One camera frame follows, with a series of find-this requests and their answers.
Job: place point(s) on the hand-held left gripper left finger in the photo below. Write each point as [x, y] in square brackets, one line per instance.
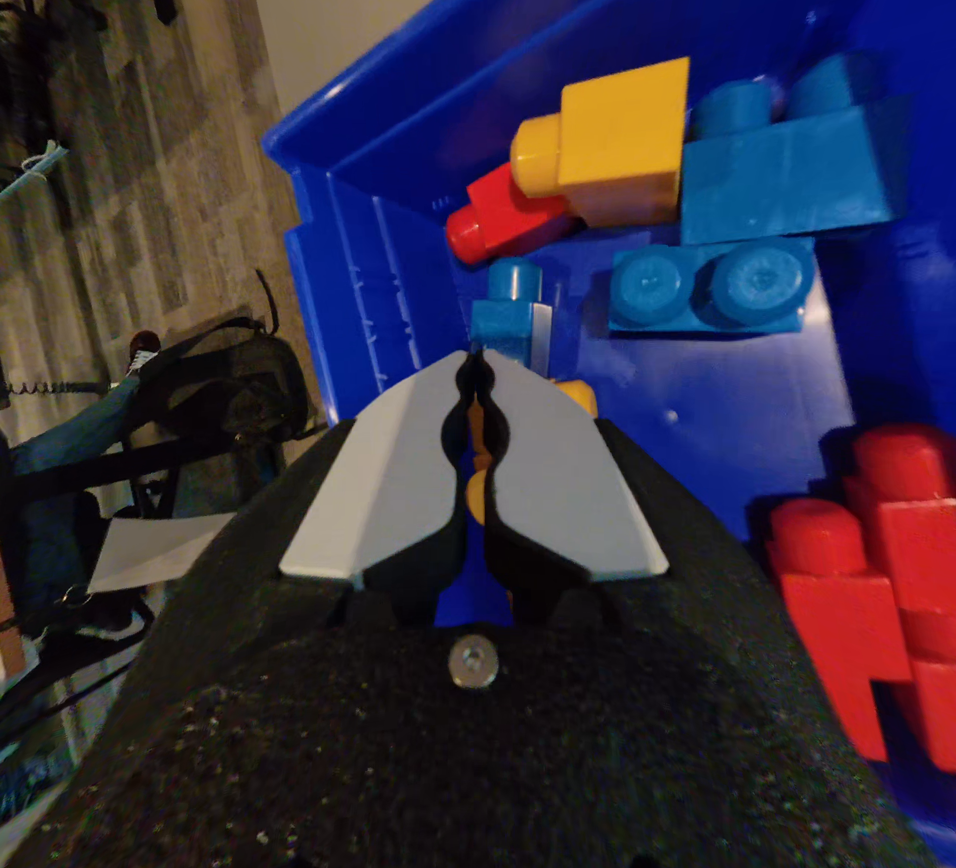
[381, 495]

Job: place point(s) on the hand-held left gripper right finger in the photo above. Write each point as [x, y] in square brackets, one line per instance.
[567, 495]

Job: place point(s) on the blue plastic bin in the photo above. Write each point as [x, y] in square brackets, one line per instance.
[747, 390]

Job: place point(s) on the blue single-stud block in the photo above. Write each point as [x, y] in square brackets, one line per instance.
[508, 323]

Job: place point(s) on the black backpack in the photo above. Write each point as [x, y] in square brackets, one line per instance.
[224, 390]

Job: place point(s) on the white paper sheet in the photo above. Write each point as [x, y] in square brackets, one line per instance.
[157, 547]

